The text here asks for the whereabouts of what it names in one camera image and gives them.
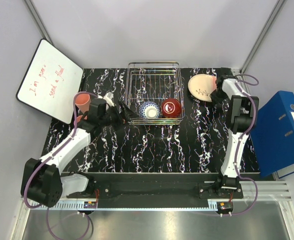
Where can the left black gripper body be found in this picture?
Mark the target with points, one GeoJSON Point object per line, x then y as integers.
{"type": "Point", "coordinates": [113, 117]}

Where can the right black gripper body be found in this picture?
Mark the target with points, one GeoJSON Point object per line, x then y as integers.
{"type": "Point", "coordinates": [218, 96]}

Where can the blue white patterned bowl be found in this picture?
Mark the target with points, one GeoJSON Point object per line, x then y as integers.
{"type": "Point", "coordinates": [149, 110]}

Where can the pink rimmed ceramic plate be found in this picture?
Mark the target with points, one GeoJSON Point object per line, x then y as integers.
{"type": "Point", "coordinates": [201, 86]}

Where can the light pink plastic cup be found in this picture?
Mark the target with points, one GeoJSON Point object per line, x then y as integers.
{"type": "Point", "coordinates": [82, 101]}

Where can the salmon pink plastic cup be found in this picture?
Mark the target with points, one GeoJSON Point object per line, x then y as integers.
{"type": "Point", "coordinates": [79, 118]}

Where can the metal wire dish rack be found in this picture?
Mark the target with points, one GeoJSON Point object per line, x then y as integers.
{"type": "Point", "coordinates": [154, 81]}

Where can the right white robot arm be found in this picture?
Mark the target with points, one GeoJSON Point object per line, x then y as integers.
{"type": "Point", "coordinates": [241, 118]}

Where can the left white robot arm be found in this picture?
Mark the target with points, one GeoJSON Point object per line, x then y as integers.
{"type": "Point", "coordinates": [42, 180]}

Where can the red lacquer bowl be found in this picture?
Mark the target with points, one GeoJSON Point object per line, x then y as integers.
{"type": "Point", "coordinates": [171, 108]}

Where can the white dry erase board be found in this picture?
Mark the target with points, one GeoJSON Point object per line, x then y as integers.
{"type": "Point", "coordinates": [50, 83]}

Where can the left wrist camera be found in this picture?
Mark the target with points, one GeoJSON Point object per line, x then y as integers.
{"type": "Point", "coordinates": [108, 97]}

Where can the blue ring binder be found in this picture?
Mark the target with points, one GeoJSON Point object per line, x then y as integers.
{"type": "Point", "coordinates": [273, 136]}

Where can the white slotted cable duct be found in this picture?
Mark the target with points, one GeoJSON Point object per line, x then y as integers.
{"type": "Point", "coordinates": [83, 205]}

